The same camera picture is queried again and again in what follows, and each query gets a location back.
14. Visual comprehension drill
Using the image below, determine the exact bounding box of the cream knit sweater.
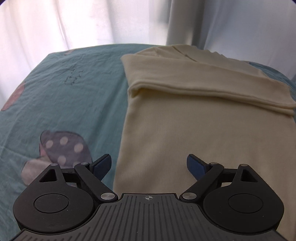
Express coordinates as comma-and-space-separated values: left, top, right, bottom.
113, 45, 295, 240

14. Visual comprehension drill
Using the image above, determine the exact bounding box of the teal printed bed sheet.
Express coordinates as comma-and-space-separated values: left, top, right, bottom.
1, 44, 295, 240

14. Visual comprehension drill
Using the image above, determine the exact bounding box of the grey blackout curtain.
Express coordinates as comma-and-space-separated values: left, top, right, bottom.
159, 1, 295, 81

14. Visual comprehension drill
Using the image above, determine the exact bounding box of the white sheer curtain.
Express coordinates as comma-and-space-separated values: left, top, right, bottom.
1, 1, 171, 103

